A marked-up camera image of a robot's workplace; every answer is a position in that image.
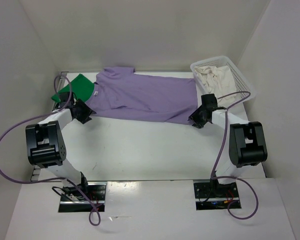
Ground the green t shirt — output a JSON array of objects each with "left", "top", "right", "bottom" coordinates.
[{"left": 51, "top": 73, "right": 95, "bottom": 103}]

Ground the lavender t shirt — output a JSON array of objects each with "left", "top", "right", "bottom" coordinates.
[{"left": 86, "top": 66, "right": 198, "bottom": 125}]

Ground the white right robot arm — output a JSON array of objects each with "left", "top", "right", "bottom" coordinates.
[{"left": 188, "top": 105, "right": 268, "bottom": 197}]

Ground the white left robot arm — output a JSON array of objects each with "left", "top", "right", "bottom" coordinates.
[{"left": 25, "top": 99, "right": 96, "bottom": 200}]

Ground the cream t shirt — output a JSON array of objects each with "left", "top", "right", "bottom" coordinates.
[{"left": 194, "top": 66, "right": 237, "bottom": 107}]

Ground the white plastic basket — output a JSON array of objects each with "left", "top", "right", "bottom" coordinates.
[{"left": 190, "top": 55, "right": 256, "bottom": 104}]

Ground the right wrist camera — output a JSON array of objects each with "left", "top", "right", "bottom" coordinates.
[{"left": 201, "top": 93, "right": 218, "bottom": 109}]

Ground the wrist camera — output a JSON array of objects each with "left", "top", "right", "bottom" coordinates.
[
  {"left": 201, "top": 93, "right": 218, "bottom": 109},
  {"left": 56, "top": 91, "right": 77, "bottom": 109}
]

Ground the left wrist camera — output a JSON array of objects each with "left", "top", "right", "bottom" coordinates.
[{"left": 56, "top": 91, "right": 77, "bottom": 109}]

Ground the aluminium table edge rail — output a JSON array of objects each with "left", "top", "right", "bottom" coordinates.
[{"left": 29, "top": 71, "right": 69, "bottom": 182}]

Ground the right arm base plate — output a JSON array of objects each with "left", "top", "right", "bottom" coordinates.
[{"left": 193, "top": 179, "right": 242, "bottom": 211}]

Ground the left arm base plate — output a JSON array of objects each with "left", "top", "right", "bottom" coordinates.
[{"left": 51, "top": 181, "right": 107, "bottom": 213}]

